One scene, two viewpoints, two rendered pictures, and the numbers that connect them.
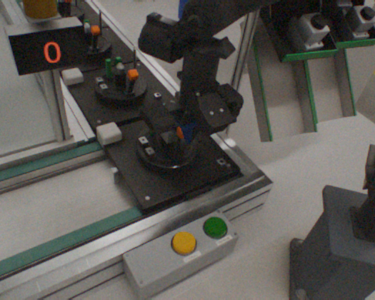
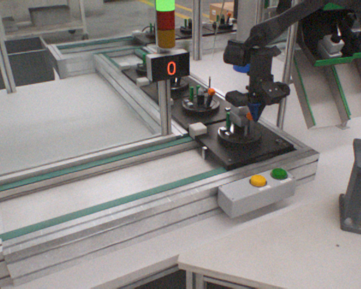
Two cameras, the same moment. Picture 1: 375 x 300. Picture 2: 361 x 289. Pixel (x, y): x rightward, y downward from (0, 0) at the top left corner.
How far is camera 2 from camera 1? 0.51 m
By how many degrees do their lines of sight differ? 17
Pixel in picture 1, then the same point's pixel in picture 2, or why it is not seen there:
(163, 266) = (245, 191)
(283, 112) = (322, 108)
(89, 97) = (179, 112)
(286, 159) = (333, 152)
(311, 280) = (354, 206)
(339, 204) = not seen: outside the picture
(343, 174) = not seen: outside the picture
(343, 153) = not seen: outside the picture
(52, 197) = (163, 168)
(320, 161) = not seen: outside the picture
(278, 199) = (327, 174)
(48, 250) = (169, 186)
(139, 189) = (224, 156)
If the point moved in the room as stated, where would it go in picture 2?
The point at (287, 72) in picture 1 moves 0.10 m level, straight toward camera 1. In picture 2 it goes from (322, 81) to (317, 91)
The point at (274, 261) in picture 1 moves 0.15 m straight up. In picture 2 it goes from (327, 208) to (337, 164)
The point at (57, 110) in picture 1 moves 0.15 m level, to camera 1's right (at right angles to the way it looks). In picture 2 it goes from (165, 112) to (212, 115)
